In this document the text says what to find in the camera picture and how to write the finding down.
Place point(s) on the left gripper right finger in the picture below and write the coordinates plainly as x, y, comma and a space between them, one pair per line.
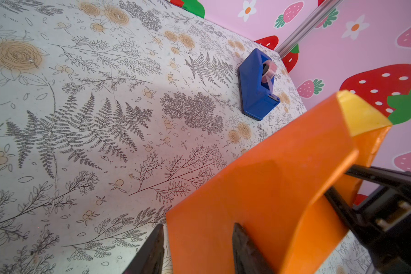
247, 257

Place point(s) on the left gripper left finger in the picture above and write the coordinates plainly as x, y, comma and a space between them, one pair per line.
149, 259

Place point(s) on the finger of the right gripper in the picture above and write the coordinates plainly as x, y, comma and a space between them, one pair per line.
381, 223

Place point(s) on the orange yellow wrapping paper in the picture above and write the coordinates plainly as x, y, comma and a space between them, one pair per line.
276, 192

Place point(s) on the blue tape dispenser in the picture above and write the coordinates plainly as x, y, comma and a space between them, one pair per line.
256, 79

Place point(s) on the right aluminium corner post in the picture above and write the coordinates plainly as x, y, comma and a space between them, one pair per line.
307, 26

